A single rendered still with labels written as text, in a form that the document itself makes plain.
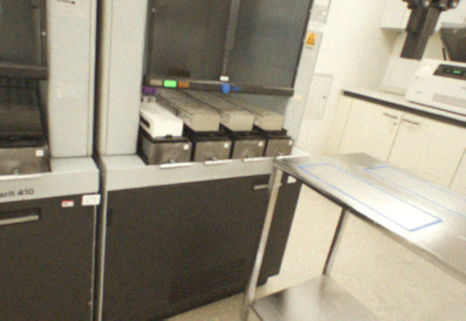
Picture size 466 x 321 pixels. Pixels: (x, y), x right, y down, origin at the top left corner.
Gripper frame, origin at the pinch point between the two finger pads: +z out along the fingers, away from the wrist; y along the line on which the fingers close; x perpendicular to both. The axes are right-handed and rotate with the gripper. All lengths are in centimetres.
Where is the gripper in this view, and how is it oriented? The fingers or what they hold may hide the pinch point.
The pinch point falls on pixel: (418, 35)
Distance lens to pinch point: 57.1
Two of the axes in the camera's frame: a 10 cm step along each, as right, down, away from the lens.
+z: -1.6, 9.3, 3.2
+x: -1.7, -3.4, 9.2
